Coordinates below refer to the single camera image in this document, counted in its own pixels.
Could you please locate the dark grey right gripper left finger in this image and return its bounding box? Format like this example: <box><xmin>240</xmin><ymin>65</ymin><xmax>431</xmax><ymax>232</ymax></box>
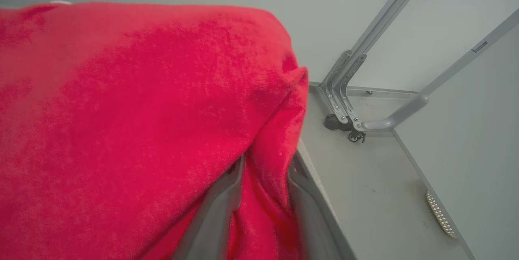
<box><xmin>172</xmin><ymin>155</ymin><xmax>246</xmax><ymax>260</ymax></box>

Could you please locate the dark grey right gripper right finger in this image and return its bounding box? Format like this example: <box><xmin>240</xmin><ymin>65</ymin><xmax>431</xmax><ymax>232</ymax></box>
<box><xmin>286</xmin><ymin>150</ymin><xmax>357</xmax><ymax>260</ymax></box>

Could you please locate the red and white shirt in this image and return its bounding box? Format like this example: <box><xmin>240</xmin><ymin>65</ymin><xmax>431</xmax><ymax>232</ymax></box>
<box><xmin>0</xmin><ymin>1</ymin><xmax>309</xmax><ymax>260</ymax></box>

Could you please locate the black caster wheel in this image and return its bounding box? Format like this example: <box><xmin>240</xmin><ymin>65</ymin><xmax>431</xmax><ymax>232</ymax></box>
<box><xmin>324</xmin><ymin>113</ymin><xmax>353</xmax><ymax>132</ymax></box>

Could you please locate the white perforated plastic piece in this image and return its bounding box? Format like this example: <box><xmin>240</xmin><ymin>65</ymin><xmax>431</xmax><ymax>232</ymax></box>
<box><xmin>425</xmin><ymin>190</ymin><xmax>457</xmax><ymax>239</ymax></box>

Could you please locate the grey partition frame curved foot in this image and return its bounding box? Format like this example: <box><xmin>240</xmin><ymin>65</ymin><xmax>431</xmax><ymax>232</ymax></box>
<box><xmin>357</xmin><ymin>8</ymin><xmax>519</xmax><ymax>132</ymax></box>

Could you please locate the grey partition post with bracket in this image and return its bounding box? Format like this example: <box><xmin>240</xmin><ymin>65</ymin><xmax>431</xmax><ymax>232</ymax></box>
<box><xmin>332</xmin><ymin>0</ymin><xmax>435</xmax><ymax>131</ymax></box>
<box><xmin>319</xmin><ymin>0</ymin><xmax>424</xmax><ymax>125</ymax></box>

